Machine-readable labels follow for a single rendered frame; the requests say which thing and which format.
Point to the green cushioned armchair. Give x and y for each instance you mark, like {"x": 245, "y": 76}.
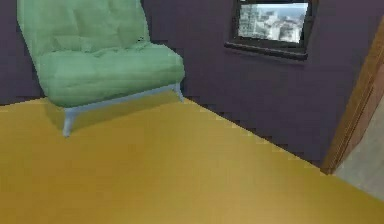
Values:
{"x": 100, "y": 70}

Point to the black framed window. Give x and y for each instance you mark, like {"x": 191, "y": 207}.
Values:
{"x": 271, "y": 23}

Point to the brown wooden door frame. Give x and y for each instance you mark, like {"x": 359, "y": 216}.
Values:
{"x": 358, "y": 103}

